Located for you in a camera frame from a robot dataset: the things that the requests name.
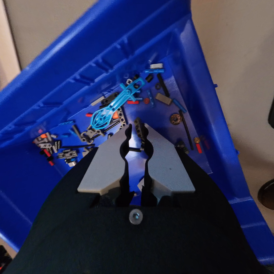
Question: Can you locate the dark grey hinge bracket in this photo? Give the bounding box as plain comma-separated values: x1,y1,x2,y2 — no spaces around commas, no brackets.
80,125,106,143

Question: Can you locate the dark grey holed beam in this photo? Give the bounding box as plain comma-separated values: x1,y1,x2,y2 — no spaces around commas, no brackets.
134,117,148,150

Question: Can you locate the blue plastic bin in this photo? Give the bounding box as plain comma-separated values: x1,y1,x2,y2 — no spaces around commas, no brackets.
0,0,274,267

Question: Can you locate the teal toy rotor blade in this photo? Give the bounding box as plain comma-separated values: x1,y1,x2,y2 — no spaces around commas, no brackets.
90,77,146,130

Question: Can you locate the heap of small toy parts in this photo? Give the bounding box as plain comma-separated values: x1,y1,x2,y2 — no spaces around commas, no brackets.
33,63,203,168

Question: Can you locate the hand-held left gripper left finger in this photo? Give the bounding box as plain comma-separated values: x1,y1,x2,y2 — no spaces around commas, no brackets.
77,124,134,206

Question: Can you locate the black round object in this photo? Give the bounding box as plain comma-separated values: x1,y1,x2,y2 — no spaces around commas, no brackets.
257,179,274,210

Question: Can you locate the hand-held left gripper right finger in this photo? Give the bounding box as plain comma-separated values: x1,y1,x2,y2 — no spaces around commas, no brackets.
141,123,196,206

